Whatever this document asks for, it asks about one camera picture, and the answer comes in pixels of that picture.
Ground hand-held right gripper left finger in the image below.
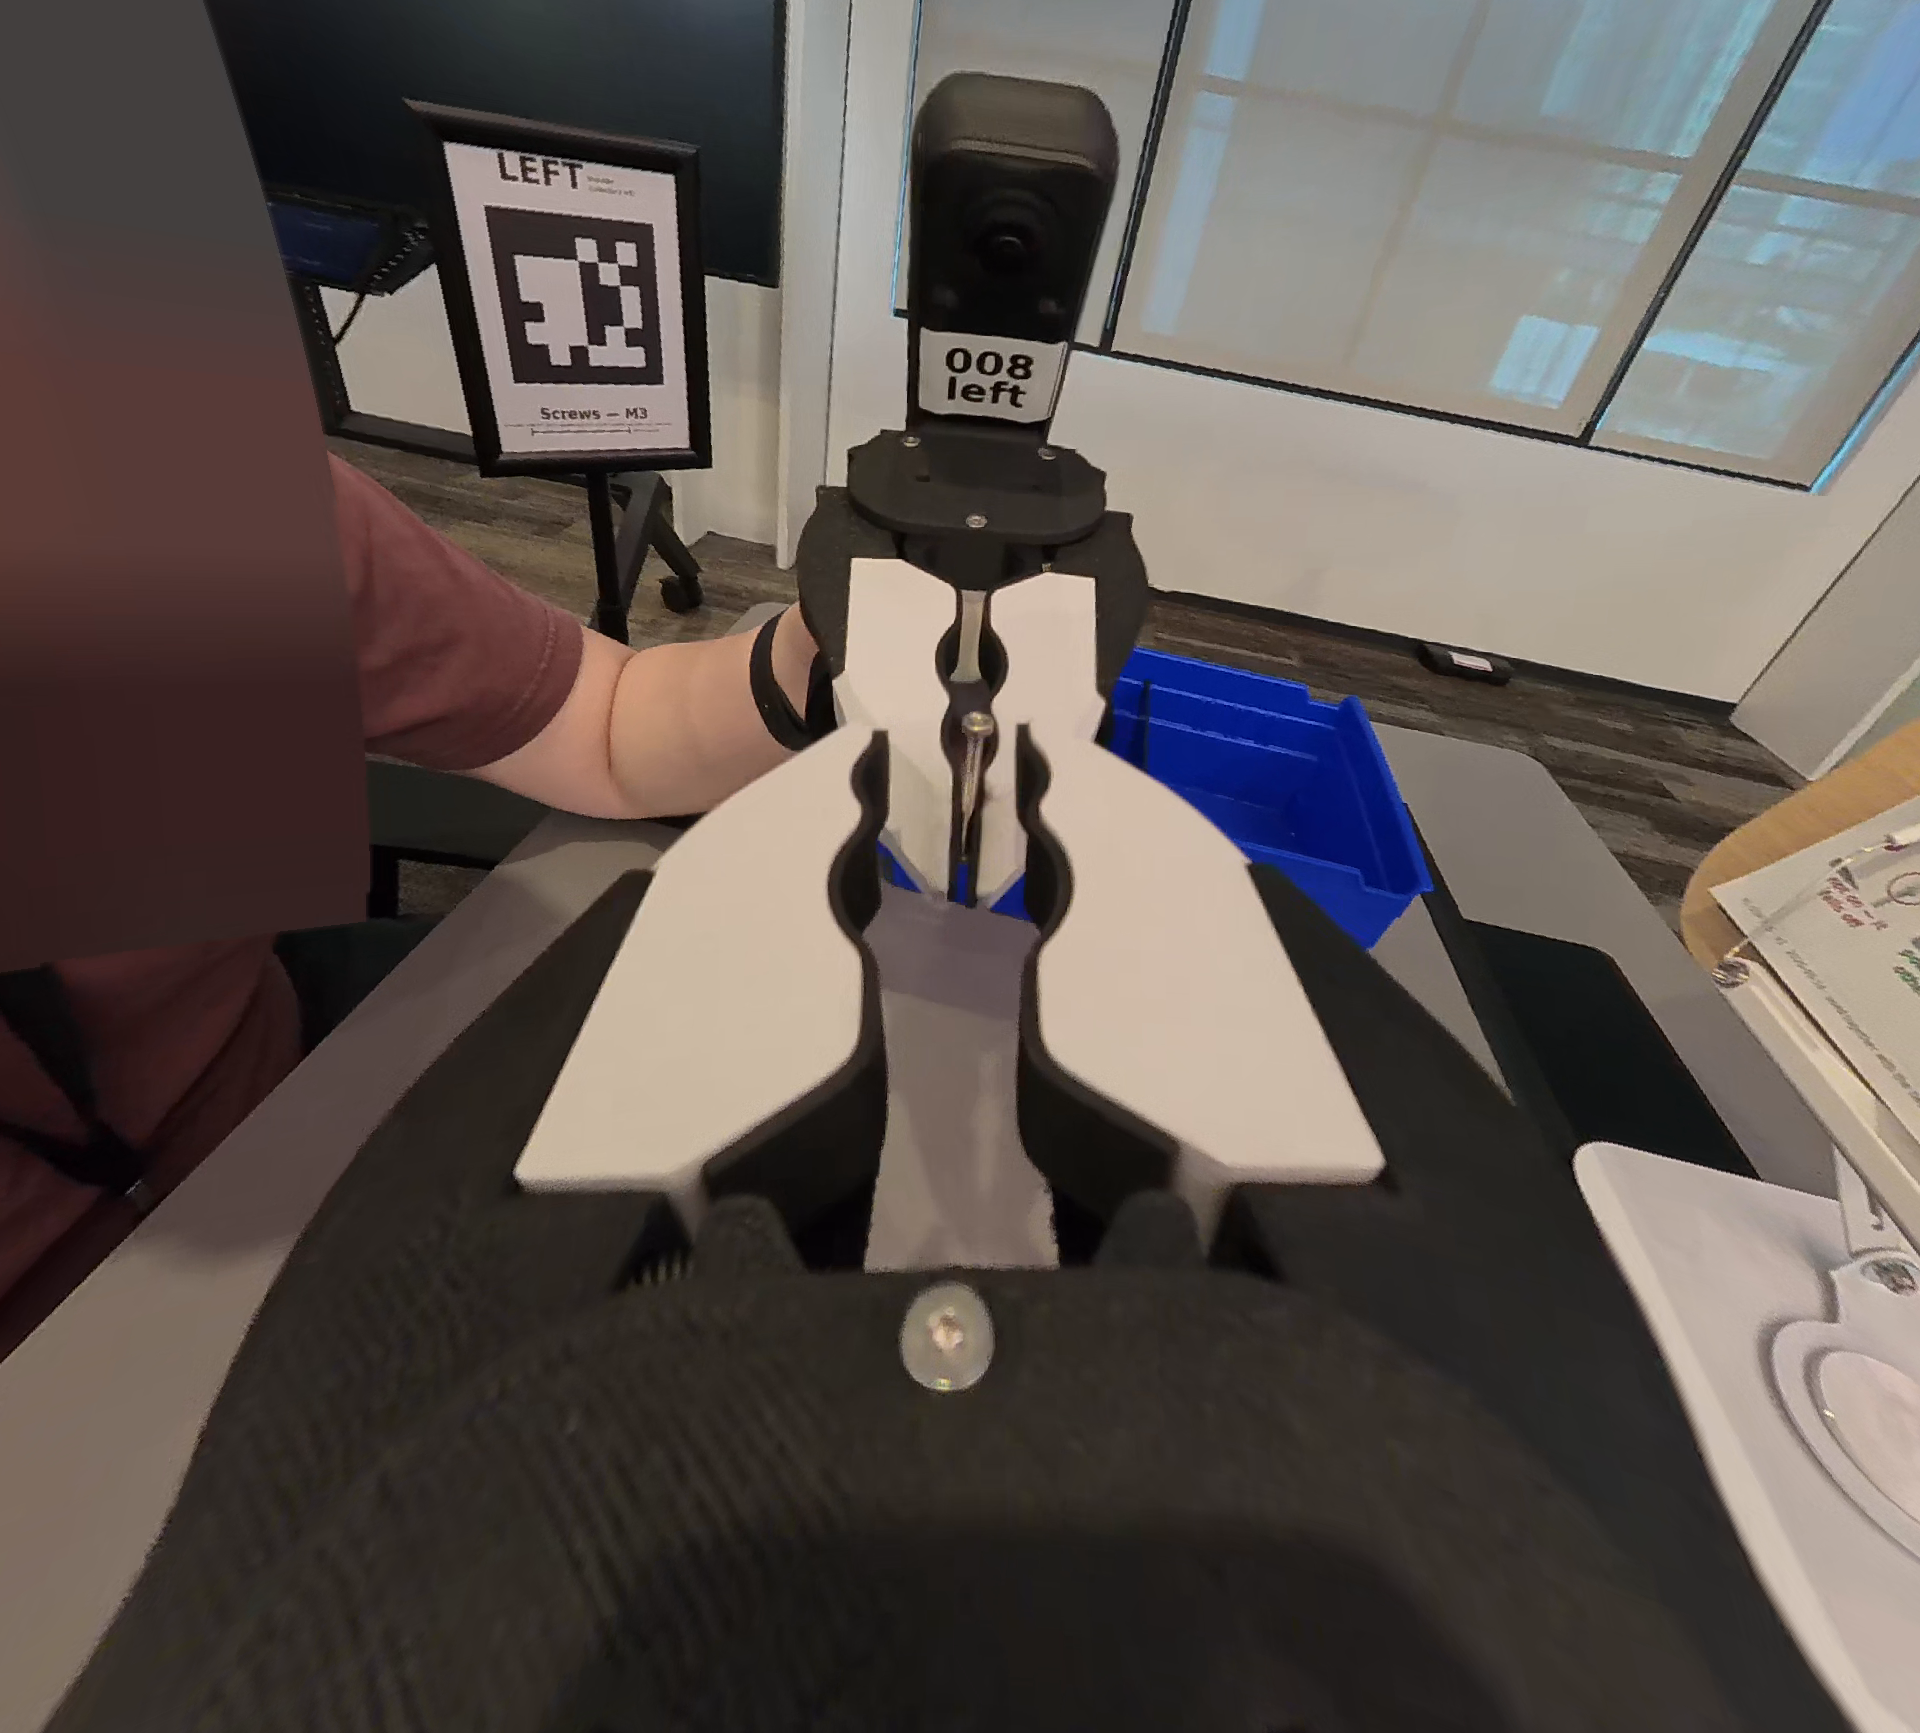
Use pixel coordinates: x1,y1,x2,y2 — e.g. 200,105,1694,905
513,723,896,1269

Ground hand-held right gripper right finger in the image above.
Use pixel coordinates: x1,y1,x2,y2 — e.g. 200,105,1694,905
1017,717,1387,1268

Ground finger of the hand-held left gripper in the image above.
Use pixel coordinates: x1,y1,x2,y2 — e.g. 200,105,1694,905
827,557,964,898
967,578,1115,901

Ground silver bolt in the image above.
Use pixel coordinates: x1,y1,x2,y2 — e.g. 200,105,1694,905
947,709,1001,903

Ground blue divided plastic bin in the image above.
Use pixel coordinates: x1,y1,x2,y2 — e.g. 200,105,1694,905
875,645,1436,952

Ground person's left forearm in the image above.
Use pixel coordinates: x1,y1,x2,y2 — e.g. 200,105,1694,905
368,623,805,821

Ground black wrist band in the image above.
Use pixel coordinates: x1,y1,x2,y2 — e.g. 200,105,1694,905
748,608,836,757

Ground black sign stand legs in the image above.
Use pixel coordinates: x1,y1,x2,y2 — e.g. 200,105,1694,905
581,465,707,647

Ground black office chair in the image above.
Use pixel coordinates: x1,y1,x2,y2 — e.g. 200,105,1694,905
277,757,669,1051

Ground large window with blinds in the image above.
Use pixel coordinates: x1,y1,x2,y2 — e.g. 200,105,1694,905
898,0,1920,491

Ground person's maroon shirt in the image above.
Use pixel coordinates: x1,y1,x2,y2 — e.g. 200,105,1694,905
0,458,589,1360

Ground framed fiducial marker sign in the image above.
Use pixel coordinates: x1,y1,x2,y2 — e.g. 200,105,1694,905
405,100,716,477

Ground instruction sheet on stand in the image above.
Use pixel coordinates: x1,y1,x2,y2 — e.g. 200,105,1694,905
1681,721,1920,1163

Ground white stand base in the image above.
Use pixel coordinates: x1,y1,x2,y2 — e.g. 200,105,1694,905
1571,1141,1920,1733

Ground printed instruction sheet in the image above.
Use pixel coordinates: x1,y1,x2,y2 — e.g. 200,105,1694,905
1708,805,1920,1135

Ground black laptop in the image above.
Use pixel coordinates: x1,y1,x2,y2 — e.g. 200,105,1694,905
269,188,437,295

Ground wire page holder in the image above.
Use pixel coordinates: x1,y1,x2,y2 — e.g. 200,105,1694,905
1713,825,1920,985

